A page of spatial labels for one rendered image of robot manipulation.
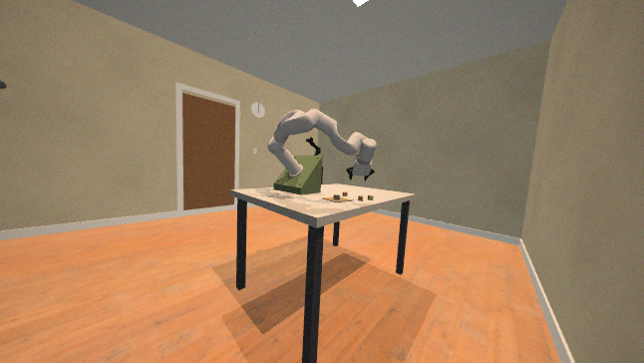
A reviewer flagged tan flat mat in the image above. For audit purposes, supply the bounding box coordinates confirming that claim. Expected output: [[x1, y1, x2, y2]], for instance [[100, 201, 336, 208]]
[[322, 197, 352, 202]]

